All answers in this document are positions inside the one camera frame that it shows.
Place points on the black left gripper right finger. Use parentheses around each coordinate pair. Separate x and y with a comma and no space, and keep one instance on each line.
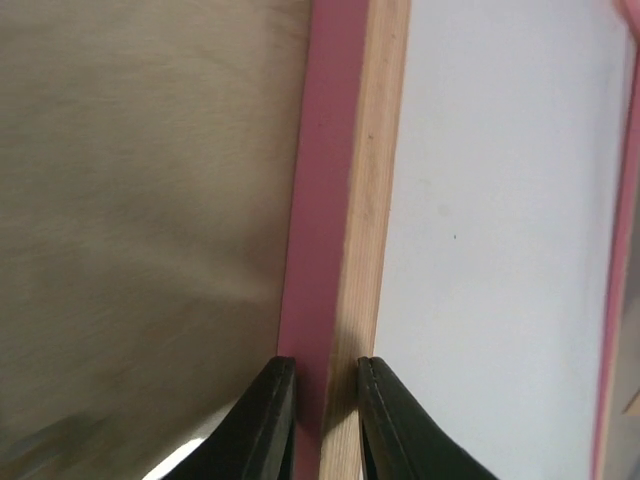
(399,440)

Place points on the pink wooden picture frame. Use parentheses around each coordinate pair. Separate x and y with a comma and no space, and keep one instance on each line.
(340,218)

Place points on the red forest photo print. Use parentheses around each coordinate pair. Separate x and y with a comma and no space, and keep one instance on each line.
(498,251)

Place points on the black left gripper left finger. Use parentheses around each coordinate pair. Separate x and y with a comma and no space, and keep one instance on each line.
(257,437)

